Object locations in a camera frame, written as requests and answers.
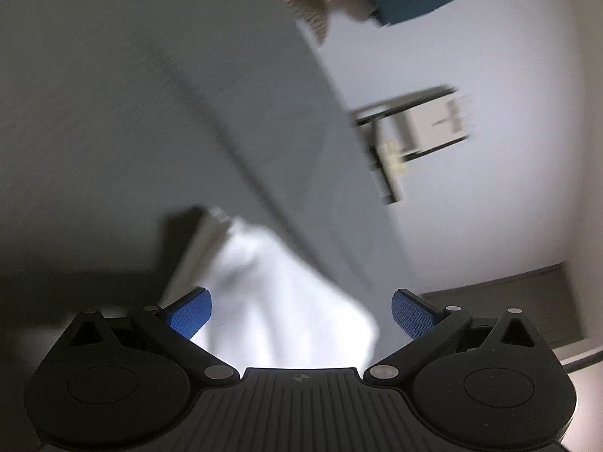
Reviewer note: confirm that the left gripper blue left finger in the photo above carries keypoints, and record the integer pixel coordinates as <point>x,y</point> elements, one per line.
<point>181,319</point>

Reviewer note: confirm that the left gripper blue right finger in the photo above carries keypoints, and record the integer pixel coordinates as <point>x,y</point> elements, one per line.
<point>417,317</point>

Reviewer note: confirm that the white long sleeve shirt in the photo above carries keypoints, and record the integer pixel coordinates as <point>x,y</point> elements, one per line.
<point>270,307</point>

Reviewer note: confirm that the yellow cloth on chair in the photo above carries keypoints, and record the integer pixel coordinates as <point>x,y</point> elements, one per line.
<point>392,158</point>

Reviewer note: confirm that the black and cream wooden chair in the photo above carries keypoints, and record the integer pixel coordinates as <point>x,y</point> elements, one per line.
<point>422,123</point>

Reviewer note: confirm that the grey bed sheet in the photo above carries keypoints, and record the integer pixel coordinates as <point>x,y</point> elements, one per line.
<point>119,118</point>

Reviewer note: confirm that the woven grey basket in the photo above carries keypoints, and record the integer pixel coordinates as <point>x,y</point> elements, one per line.
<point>313,15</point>

